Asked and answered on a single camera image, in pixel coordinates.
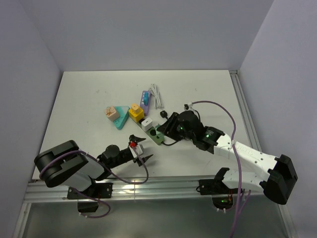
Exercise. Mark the yellow cube socket adapter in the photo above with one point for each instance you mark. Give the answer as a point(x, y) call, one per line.
point(136, 116)

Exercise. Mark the green power strip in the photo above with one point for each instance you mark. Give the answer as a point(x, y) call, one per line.
point(153, 134)

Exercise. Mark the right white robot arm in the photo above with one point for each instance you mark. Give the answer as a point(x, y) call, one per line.
point(274, 176)

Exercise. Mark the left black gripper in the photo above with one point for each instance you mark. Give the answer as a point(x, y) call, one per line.
point(147, 157)

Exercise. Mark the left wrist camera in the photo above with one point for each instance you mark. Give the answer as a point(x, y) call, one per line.
point(136, 149)

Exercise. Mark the pink cube socket adapter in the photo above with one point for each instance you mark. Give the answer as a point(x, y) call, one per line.
point(111, 113)

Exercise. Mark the teal triangular power strip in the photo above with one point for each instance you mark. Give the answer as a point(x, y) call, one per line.
point(123, 116)

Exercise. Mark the purple power strip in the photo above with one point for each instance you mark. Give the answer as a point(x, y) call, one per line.
point(145, 108)

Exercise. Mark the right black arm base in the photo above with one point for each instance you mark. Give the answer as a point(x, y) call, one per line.
point(221, 194)

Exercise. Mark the white plug of purple strip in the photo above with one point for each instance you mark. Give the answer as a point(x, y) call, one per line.
point(147, 124)

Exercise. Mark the aluminium front rail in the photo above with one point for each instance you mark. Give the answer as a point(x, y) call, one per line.
point(154, 188)

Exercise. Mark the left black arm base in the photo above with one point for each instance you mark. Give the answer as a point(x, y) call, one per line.
point(90, 199)

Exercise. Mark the aluminium side rail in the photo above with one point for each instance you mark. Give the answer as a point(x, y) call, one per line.
point(244, 109)

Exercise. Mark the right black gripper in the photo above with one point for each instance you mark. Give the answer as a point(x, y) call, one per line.
point(165, 128)

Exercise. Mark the orange small plug adapter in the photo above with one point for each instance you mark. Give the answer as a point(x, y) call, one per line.
point(135, 108)

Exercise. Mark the blue square plug adapter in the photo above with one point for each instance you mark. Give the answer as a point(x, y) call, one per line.
point(146, 98)

